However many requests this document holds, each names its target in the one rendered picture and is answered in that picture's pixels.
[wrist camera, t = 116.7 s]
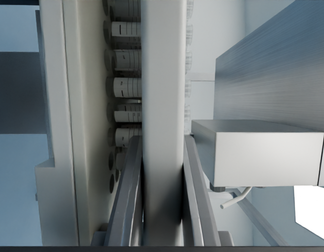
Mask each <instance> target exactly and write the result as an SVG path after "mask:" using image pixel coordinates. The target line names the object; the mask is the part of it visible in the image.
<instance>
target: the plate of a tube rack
mask: <svg viewBox="0 0 324 252"><path fill-rule="evenodd" d="M140 4H141V90H142V176H143V246H181V243H182V196H183V153H184V108H185V62H186V17H187V0H140Z"/></svg>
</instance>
